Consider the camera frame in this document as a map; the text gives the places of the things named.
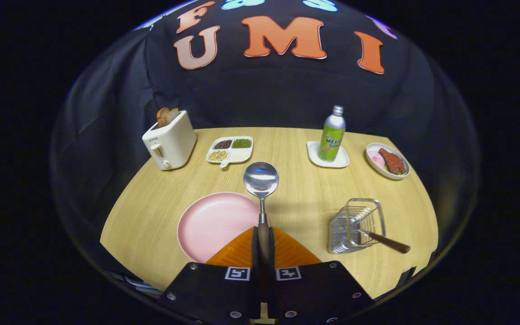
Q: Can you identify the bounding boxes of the cream white toaster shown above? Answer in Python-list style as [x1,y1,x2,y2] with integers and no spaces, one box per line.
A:
[142,110,197,171]

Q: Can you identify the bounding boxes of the red-brown meat piece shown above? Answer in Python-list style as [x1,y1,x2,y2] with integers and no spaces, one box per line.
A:
[379,148,406,175]

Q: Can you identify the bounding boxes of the wooden-handled metal spoon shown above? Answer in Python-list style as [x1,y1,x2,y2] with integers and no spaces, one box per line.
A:
[243,162,280,271]

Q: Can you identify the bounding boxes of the white square coaster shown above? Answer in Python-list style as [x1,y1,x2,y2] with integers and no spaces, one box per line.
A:
[306,141,350,169]

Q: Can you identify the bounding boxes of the pink round plate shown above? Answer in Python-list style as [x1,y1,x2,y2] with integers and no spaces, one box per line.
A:
[177,192,269,264]

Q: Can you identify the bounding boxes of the white oval dish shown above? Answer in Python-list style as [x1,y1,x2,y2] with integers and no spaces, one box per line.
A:
[365,143,410,181]

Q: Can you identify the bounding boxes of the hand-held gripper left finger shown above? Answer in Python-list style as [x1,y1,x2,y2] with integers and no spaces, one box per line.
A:
[158,227,260,325]

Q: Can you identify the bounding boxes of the pink ham slices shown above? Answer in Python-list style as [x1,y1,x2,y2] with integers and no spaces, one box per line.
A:
[368,150,385,170]

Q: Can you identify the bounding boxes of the metal wire cutlery rack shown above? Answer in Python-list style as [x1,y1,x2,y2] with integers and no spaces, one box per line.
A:
[328,198,386,255]

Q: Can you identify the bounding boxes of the white divided dish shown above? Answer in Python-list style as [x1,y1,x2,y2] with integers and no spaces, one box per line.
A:
[206,136,254,168]

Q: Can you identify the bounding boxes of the wooden-handled metal fork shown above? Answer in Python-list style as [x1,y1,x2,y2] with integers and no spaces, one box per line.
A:
[349,208,411,254]

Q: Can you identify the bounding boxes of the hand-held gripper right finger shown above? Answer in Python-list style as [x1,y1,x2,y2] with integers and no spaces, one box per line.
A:
[268,227,375,324]

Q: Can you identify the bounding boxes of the green soda bottle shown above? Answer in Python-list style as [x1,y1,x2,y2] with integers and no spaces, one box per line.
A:
[318,105,346,163]

